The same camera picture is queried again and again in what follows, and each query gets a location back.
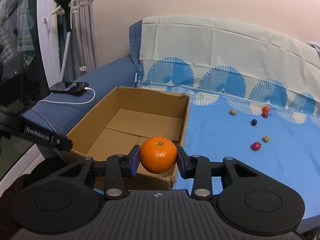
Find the plaid hanging clothes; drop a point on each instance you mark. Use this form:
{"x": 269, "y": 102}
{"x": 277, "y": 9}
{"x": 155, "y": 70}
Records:
{"x": 22, "y": 30}

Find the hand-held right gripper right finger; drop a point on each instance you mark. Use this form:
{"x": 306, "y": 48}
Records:
{"x": 180, "y": 165}

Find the dark blue cushion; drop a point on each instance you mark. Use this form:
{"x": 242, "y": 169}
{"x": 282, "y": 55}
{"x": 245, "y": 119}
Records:
{"x": 133, "y": 45}
{"x": 110, "y": 72}

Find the red cherry tomato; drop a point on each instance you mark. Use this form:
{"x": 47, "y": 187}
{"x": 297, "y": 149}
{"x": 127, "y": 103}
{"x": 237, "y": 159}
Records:
{"x": 266, "y": 108}
{"x": 255, "y": 146}
{"x": 264, "y": 114}

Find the white plastic clip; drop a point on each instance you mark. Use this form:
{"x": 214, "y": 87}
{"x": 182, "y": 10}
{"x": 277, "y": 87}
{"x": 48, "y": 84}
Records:
{"x": 82, "y": 68}

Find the orange mandarin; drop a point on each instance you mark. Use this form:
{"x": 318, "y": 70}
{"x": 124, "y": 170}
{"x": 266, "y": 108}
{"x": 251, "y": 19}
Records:
{"x": 157, "y": 155}

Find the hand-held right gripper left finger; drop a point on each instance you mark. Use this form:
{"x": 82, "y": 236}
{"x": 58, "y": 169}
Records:
{"x": 135, "y": 162}

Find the black gooseneck phone holder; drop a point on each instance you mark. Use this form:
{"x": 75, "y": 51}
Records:
{"x": 68, "y": 20}

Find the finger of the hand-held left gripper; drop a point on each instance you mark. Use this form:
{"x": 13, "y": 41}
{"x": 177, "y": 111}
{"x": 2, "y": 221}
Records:
{"x": 63, "y": 143}

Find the white door frame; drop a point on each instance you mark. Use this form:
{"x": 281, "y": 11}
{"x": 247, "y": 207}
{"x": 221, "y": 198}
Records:
{"x": 48, "y": 42}

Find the small green olive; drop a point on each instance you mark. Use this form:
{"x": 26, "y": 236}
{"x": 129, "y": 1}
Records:
{"x": 266, "y": 138}
{"x": 233, "y": 112}

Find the black smartphone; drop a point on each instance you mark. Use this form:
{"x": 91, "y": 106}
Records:
{"x": 70, "y": 87}

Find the dark blueberry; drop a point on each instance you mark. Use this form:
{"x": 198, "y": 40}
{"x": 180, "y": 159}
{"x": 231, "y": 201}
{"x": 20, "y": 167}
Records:
{"x": 254, "y": 122}

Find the pale printed quilt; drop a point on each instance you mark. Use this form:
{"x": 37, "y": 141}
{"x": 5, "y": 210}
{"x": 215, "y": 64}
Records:
{"x": 315, "y": 48}

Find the blue fan-print bed sheet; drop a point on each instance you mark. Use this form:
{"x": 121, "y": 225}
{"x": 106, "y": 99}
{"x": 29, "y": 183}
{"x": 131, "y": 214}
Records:
{"x": 225, "y": 142}

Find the brown cardboard box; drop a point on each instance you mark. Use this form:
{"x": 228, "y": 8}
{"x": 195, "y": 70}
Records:
{"x": 140, "y": 120}

